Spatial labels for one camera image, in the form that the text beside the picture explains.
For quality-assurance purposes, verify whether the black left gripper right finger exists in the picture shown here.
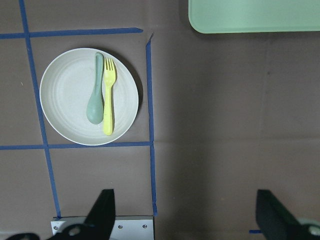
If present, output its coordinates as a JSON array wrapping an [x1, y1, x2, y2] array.
[[255, 189, 320, 240]]

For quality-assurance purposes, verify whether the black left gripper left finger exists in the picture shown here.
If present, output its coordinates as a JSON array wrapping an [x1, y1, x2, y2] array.
[[51, 189, 115, 240]]

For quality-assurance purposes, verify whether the white round plate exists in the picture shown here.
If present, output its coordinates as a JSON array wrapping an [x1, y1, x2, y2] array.
[[39, 48, 139, 146]]

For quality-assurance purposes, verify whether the yellow plastic fork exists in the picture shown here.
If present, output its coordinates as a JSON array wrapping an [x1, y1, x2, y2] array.
[[103, 58, 116, 136]]

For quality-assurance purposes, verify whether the grey-green plastic spoon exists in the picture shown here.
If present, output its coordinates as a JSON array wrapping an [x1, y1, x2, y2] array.
[[86, 52, 104, 125]]

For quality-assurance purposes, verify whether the light green tray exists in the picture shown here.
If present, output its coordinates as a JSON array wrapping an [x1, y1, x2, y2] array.
[[188, 0, 320, 34]]

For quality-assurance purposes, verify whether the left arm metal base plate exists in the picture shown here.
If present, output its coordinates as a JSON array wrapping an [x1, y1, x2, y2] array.
[[50, 216, 155, 240]]

